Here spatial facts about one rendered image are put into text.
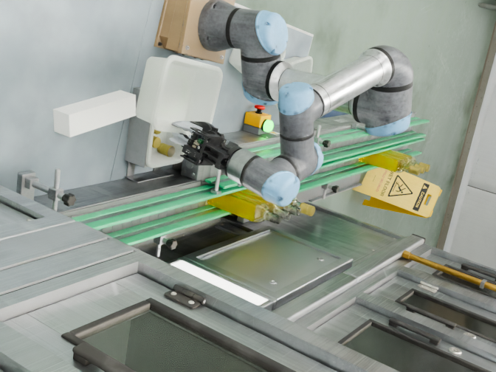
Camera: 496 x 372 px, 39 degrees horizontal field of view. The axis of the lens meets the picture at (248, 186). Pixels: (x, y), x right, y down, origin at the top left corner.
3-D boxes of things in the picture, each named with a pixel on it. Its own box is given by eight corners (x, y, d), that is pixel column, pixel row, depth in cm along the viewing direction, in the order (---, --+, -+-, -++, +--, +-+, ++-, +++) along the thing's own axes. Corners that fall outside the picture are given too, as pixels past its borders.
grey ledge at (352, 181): (222, 215, 256) (247, 224, 251) (226, 192, 254) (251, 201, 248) (341, 178, 334) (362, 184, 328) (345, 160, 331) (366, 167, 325)
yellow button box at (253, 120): (241, 130, 256) (257, 135, 252) (244, 109, 254) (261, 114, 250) (252, 128, 262) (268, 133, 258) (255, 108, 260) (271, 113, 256)
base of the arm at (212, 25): (204, -8, 202) (232, -5, 197) (231, 6, 215) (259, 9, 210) (193, 45, 203) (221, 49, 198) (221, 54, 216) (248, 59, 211)
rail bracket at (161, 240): (132, 248, 204) (167, 264, 198) (135, 226, 202) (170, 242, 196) (142, 245, 208) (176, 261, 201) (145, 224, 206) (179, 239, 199)
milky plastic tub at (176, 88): (139, 46, 159) (169, 53, 154) (198, 62, 178) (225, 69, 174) (123, 121, 161) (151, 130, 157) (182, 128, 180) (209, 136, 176)
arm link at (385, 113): (257, 42, 211) (422, 76, 179) (260, 89, 219) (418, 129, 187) (231, 54, 203) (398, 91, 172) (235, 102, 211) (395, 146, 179)
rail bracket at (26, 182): (-3, 215, 172) (59, 246, 160) (1, 150, 167) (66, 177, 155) (14, 212, 176) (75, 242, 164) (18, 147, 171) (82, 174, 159)
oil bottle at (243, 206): (206, 204, 228) (260, 225, 217) (209, 187, 227) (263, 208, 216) (216, 201, 233) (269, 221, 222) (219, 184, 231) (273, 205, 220)
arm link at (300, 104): (424, 34, 174) (306, 98, 143) (421, 76, 179) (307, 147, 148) (383, 27, 181) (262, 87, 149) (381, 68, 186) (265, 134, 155)
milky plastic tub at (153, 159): (125, 161, 209) (147, 169, 204) (133, 87, 202) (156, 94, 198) (164, 154, 223) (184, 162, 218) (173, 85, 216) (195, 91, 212)
